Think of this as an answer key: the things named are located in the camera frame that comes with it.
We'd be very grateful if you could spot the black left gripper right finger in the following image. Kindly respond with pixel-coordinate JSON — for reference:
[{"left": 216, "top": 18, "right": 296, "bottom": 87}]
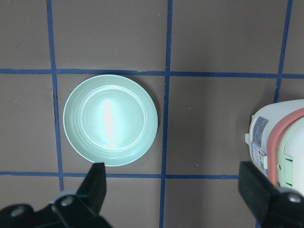
[{"left": 238, "top": 161, "right": 304, "bottom": 228}]

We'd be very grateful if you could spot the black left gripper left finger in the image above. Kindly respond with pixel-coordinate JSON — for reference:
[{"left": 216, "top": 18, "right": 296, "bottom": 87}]
[{"left": 0, "top": 163, "right": 111, "bottom": 228}]

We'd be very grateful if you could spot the white rice cooker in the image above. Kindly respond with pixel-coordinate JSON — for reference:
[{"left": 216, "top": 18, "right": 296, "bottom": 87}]
[{"left": 245, "top": 99, "right": 304, "bottom": 193}]

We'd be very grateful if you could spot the left green plate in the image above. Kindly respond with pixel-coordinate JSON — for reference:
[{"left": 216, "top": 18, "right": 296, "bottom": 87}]
[{"left": 63, "top": 75, "right": 158, "bottom": 167}]

